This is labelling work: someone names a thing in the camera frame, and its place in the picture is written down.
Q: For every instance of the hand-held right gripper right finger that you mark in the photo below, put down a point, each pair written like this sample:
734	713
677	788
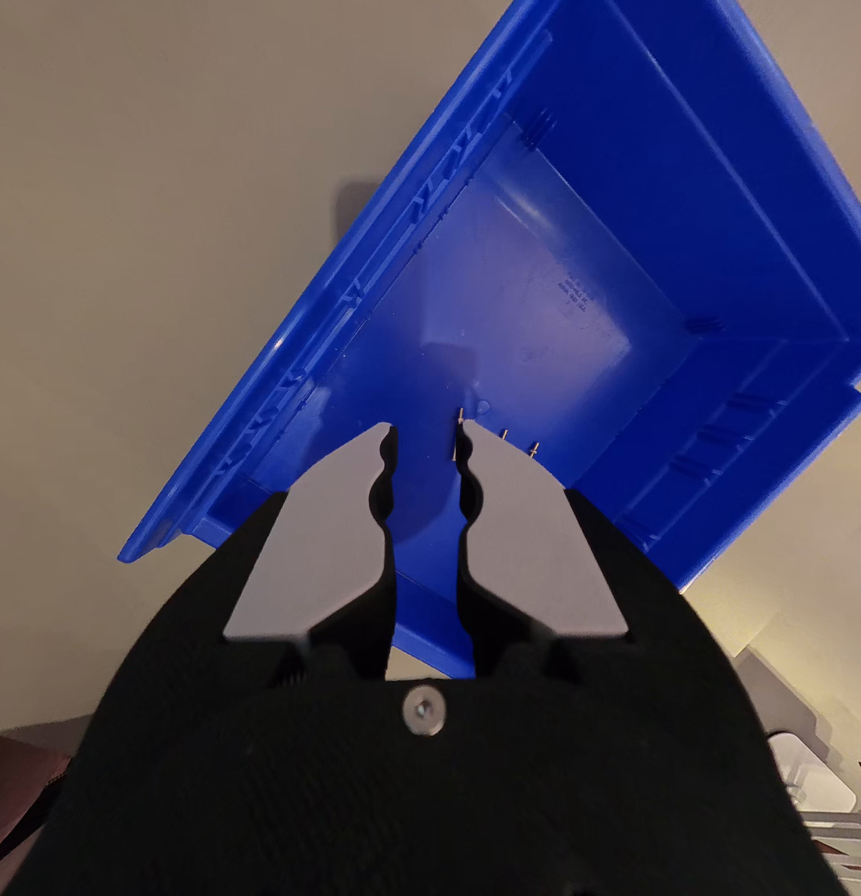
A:
542	560

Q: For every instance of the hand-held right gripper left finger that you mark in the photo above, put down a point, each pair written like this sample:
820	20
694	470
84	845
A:
318	560

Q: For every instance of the white flat panel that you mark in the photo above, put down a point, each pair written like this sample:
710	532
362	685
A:
815	770

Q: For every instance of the plain blue plastic bin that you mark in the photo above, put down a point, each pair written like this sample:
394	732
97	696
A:
542	210

